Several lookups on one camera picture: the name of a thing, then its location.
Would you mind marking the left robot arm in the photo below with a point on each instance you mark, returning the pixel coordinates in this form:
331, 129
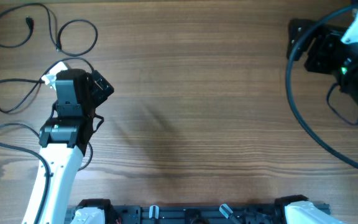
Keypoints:
63, 141

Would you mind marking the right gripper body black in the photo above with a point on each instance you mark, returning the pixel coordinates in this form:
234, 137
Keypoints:
330, 55

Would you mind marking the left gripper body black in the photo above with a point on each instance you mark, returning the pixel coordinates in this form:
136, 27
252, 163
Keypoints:
98, 96

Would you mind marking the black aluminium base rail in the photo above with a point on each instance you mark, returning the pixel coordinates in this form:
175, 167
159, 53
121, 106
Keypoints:
290, 209

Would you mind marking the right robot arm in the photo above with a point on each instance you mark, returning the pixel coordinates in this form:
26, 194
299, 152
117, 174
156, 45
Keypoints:
346, 80

